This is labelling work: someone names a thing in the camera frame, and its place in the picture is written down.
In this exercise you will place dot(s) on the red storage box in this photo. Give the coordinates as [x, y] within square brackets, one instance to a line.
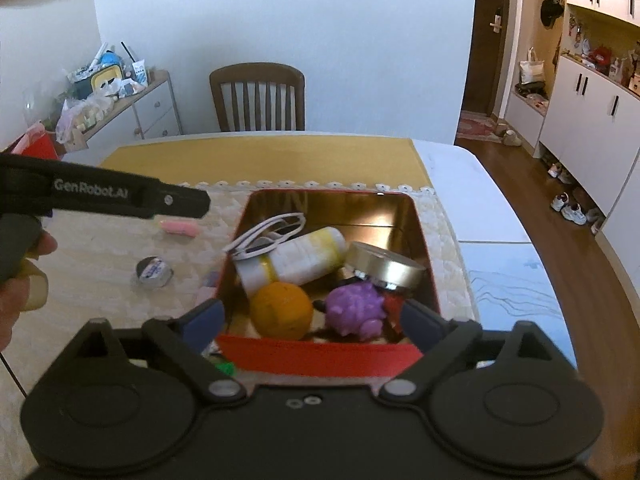
[36, 142]

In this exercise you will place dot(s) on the pink cylinder tube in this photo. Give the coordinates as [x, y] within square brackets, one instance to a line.
[189, 228]

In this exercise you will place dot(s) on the small green object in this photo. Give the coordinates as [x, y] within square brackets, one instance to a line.
[226, 367]

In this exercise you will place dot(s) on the round gold tin mirror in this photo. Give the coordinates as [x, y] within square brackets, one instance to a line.
[384, 268]

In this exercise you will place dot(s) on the black hanging bag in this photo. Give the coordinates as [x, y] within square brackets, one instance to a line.
[550, 11]

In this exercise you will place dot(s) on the dark brown door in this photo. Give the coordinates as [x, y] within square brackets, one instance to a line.
[486, 53]

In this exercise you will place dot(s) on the purple spiky plush toy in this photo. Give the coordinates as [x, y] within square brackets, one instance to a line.
[351, 313]

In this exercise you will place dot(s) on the yellow table cloth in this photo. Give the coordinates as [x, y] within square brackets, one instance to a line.
[347, 160]

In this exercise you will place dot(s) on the white tote bag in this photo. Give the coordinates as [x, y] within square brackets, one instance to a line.
[532, 68]

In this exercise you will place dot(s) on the clutter pile on cabinet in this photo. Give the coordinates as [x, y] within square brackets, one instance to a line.
[90, 94]

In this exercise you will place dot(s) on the quilted beige table mat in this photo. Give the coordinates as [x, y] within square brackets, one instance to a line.
[129, 270]

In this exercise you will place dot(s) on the beige slippers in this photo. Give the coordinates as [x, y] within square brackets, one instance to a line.
[507, 135]

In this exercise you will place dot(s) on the white sneakers pair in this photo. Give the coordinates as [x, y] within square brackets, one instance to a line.
[571, 212]

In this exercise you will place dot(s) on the brown wooden chair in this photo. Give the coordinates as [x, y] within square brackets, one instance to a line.
[259, 96]

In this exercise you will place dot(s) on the red patterned door rug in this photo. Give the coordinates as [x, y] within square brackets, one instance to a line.
[477, 127]

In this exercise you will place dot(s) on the purple small block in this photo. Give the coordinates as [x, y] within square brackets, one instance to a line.
[211, 279]

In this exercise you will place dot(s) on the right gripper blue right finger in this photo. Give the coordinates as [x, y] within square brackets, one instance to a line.
[445, 346]

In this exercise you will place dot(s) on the white frame sunglasses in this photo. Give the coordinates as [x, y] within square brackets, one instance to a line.
[266, 236]

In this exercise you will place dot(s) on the orange fruit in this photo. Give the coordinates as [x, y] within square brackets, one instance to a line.
[281, 311]

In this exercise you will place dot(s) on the white drawer cabinet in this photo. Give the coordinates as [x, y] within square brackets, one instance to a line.
[148, 115]

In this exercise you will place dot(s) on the person left hand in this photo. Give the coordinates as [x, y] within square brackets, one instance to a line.
[15, 292]

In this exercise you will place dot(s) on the white yellow lotion bottle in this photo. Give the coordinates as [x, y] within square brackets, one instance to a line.
[299, 261]

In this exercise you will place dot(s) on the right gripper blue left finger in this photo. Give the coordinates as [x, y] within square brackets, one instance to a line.
[177, 345]

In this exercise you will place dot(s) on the white wall cabinets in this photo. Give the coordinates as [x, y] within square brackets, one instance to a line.
[588, 119]

